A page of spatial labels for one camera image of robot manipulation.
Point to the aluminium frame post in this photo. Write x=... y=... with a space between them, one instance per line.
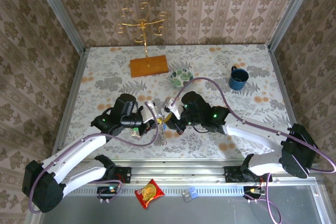
x=291 y=11
x=60 y=11

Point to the floral table cover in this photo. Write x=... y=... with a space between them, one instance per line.
x=110 y=61

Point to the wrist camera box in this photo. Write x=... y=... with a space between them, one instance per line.
x=153 y=108
x=172 y=107

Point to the grey metal panel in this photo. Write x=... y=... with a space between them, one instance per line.
x=223 y=213

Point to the aluminium front rail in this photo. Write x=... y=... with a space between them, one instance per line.
x=183 y=171

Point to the red snack packet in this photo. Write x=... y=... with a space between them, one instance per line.
x=149 y=192

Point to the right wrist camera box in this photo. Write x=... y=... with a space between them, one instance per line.
x=172 y=107

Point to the blue plastic key tag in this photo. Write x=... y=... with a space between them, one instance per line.
x=193 y=192

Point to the green leaf pattern bowl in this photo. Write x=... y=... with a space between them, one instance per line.
x=178 y=77

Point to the aluminium side rail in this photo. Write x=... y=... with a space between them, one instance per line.
x=283 y=90
x=68 y=103

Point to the dark blue mug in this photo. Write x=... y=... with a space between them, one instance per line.
x=237 y=83

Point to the small black controller board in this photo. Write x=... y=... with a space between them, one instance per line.
x=249 y=190
x=105 y=190

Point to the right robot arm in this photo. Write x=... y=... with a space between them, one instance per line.
x=252 y=132

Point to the key with green tag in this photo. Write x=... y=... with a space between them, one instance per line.
x=135 y=134

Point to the grey plastic key tag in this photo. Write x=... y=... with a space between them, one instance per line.
x=187 y=197

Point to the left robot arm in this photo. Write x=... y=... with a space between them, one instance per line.
x=78 y=150

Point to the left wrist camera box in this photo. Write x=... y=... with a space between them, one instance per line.
x=153 y=108

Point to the metal keyring with small rings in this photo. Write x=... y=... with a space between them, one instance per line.
x=164 y=137

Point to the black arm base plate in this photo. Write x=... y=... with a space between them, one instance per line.
x=230 y=174
x=124 y=175

